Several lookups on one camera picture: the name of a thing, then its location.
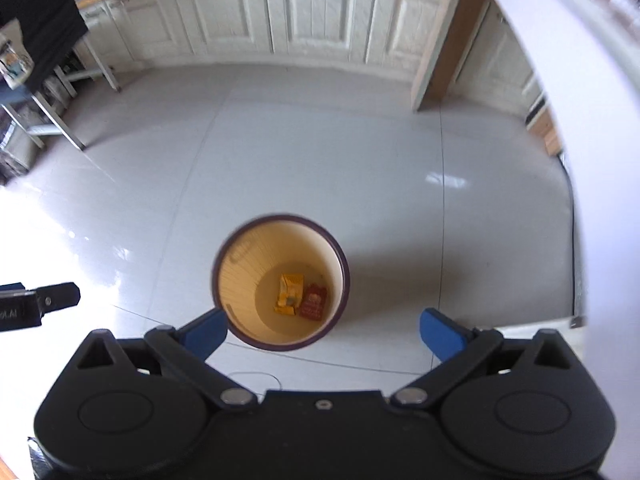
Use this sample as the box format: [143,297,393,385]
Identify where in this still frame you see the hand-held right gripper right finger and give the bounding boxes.
[390,308,583,409]

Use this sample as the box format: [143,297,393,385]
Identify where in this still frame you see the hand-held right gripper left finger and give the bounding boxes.
[65,308,257,409]

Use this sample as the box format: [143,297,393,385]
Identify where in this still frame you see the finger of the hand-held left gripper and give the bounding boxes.
[25,282,82,320]

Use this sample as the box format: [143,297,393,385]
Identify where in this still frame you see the cream bin with purple rim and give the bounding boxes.
[211,214,350,352]

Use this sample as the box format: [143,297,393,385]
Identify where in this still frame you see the yellow carton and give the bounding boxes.
[273,273,306,317]

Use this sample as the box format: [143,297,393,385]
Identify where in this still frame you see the red snack packet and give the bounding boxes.
[298,283,328,321]

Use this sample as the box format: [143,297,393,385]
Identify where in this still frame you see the wooden board under table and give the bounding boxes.
[525,94,564,157]

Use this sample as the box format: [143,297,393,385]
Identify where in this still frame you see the white table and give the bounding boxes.
[462,0,640,480]

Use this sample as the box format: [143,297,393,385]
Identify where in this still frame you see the printed hanging cloth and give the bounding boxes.
[0,34,35,87]

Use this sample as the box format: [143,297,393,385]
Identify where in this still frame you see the black hanging cloth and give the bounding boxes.
[0,0,90,83]

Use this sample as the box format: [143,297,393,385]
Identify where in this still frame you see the wooden side panel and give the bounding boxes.
[411,0,490,112]

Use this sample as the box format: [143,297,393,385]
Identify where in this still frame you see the white cabinet with wooden top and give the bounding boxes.
[75,0,546,122]

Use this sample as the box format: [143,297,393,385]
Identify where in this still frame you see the white metal frame stand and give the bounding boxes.
[0,35,122,152]

